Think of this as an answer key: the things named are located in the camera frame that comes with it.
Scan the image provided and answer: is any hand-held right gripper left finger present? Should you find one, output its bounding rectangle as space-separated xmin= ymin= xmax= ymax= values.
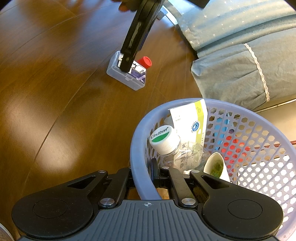
xmin=67 ymin=166 xmax=135 ymax=209

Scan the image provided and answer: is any red bottle cap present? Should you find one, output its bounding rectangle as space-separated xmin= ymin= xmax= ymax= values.
xmin=136 ymin=56 xmax=152 ymax=70

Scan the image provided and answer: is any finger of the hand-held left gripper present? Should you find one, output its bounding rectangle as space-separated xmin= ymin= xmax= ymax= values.
xmin=118 ymin=0 xmax=167 ymax=74

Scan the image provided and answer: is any clear plastic box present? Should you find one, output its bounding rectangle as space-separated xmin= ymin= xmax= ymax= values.
xmin=106 ymin=51 xmax=147 ymax=91

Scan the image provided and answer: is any white green medicine box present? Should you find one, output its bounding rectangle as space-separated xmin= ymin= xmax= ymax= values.
xmin=170 ymin=98 xmax=208 ymax=149

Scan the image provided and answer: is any lavender plastic mesh basket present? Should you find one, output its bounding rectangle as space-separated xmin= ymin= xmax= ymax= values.
xmin=129 ymin=98 xmax=296 ymax=241

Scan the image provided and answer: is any white paper cup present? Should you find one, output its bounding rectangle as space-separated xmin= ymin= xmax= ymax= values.
xmin=203 ymin=152 xmax=231 ymax=183

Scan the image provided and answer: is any clear plastic bottle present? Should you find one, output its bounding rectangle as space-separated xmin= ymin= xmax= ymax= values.
xmin=149 ymin=125 xmax=211 ymax=172

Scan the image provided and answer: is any blue star curtain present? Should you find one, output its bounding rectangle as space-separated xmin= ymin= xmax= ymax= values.
xmin=166 ymin=0 xmax=296 ymax=112

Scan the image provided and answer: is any person's left hand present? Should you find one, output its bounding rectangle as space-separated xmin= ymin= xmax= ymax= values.
xmin=118 ymin=0 xmax=139 ymax=12

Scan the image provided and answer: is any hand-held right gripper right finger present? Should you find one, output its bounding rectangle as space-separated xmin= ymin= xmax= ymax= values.
xmin=150 ymin=158 xmax=232 ymax=208

